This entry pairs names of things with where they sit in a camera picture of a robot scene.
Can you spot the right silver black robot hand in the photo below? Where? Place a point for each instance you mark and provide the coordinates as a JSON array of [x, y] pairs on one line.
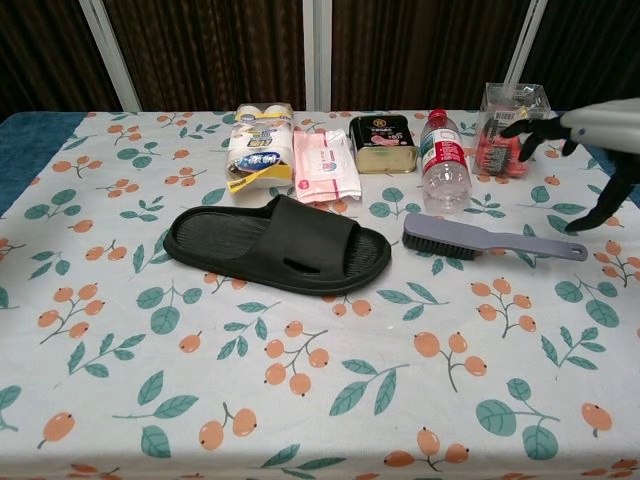
[[605, 122]]

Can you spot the grey serrated tool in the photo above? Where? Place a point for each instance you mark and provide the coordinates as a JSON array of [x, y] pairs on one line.
[[450, 235]]

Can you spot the black rubber slipper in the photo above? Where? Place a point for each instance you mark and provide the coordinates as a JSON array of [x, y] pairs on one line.
[[225, 240]]

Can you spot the dark brown ribbed partition panel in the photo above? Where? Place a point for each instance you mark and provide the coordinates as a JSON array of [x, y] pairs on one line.
[[420, 55], [595, 45], [210, 55], [45, 55]]

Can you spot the clear plastic box red contents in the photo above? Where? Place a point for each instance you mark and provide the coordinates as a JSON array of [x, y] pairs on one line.
[[500, 105]]

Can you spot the clear water bottle red label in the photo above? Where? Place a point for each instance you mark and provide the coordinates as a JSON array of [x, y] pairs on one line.
[[444, 150]]

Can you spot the black luncheon meat tin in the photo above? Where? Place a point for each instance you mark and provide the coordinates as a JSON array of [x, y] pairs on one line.
[[382, 145]]

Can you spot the pink wet wipes pack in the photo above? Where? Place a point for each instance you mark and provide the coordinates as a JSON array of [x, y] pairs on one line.
[[325, 167]]

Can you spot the yellow white snack bag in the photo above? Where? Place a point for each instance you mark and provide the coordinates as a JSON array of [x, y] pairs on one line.
[[260, 150]]

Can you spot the floral print tablecloth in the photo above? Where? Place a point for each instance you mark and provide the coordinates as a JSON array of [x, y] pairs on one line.
[[300, 375]]

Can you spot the white partition post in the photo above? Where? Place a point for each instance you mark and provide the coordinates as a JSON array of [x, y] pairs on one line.
[[110, 55], [318, 55], [525, 45]]

